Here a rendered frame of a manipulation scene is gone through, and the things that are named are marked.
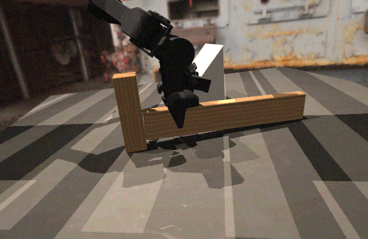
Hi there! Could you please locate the brown wooden post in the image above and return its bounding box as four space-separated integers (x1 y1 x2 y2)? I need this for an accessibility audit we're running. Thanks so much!
112 72 147 153

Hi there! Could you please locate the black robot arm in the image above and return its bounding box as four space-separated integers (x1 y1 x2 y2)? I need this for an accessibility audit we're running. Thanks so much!
87 0 211 93

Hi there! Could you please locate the wooden side rail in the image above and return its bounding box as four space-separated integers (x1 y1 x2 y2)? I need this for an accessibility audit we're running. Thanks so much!
142 92 306 140

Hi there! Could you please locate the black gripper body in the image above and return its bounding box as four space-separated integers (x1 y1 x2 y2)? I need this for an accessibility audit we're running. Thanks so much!
157 65 199 111

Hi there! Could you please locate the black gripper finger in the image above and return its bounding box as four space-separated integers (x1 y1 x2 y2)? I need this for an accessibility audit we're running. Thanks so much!
166 104 187 128
161 96 168 106

